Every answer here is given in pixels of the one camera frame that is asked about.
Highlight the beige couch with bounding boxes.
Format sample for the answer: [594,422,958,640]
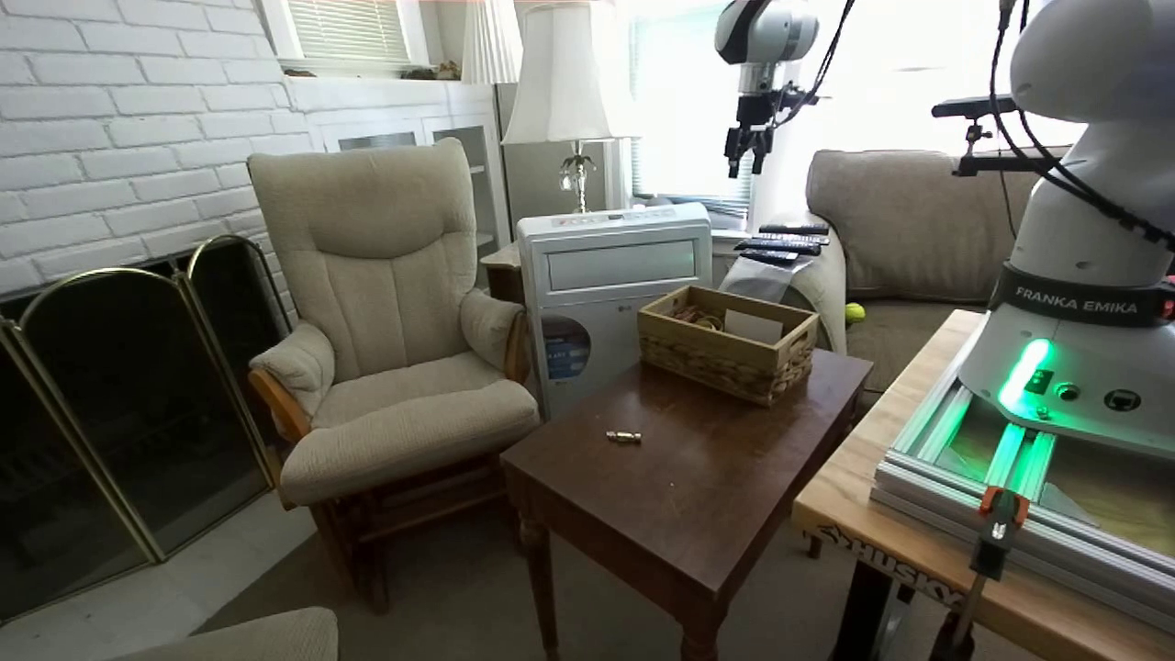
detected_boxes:
[711,143,1060,398]

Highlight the orange black bar clamp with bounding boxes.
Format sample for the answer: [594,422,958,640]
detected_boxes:
[929,481,1027,661]

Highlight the white window frame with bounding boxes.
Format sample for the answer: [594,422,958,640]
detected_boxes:
[253,0,434,76]

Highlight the beige rocking armchair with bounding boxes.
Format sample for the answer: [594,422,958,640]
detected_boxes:
[243,131,542,617]

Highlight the light wooden workbench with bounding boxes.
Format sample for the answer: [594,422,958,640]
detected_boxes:
[784,306,1175,661]

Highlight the wooden crate box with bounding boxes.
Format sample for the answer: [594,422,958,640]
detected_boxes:
[634,281,824,410]

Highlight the black camera on stand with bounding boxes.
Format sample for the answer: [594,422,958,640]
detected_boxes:
[929,87,1057,180]

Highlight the white portable air conditioner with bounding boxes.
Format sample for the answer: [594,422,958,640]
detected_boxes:
[510,198,717,427]

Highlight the brass black fireplace screen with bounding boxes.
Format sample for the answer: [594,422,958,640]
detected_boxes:
[0,233,299,628]

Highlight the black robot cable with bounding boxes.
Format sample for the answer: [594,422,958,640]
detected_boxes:
[767,0,858,131]
[985,0,1175,253]

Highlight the aluminium rail mounting frame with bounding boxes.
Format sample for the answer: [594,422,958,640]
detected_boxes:
[870,372,1175,617]

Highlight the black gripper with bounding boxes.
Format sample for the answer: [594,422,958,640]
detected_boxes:
[722,87,782,182]

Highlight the black remote blue buttons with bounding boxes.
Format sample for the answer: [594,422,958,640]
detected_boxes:
[739,233,831,258]

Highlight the white glass-door cabinet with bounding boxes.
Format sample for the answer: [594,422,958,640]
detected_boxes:
[327,113,508,253]

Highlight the dark wooden side table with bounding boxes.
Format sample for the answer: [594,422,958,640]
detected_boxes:
[494,345,878,661]

